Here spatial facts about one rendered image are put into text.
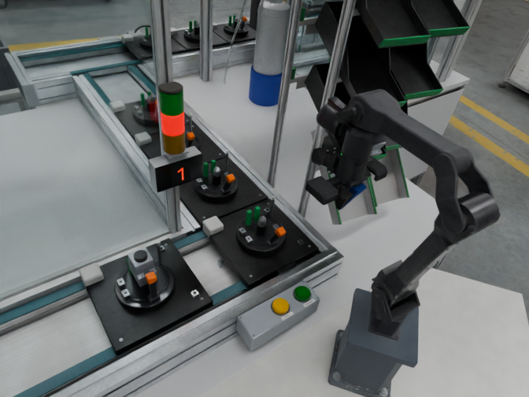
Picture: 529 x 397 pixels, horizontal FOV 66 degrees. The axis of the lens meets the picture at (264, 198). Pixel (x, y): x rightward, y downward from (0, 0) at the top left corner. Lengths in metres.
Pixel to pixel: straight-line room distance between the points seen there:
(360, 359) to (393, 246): 0.53
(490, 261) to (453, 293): 1.54
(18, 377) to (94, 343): 0.16
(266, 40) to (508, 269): 1.99
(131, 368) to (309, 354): 0.43
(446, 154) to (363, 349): 0.45
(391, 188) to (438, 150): 0.71
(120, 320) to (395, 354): 0.61
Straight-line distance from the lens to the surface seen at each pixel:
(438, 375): 1.20
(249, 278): 1.07
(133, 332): 1.00
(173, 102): 0.88
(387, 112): 0.73
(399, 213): 1.54
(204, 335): 0.99
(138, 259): 0.96
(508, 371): 1.30
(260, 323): 1.01
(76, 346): 1.07
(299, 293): 1.06
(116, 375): 0.97
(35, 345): 1.10
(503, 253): 3.00
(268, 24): 1.82
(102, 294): 1.07
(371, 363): 0.98
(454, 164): 0.66
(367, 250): 1.36
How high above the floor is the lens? 1.83
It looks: 42 degrees down
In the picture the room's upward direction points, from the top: 8 degrees clockwise
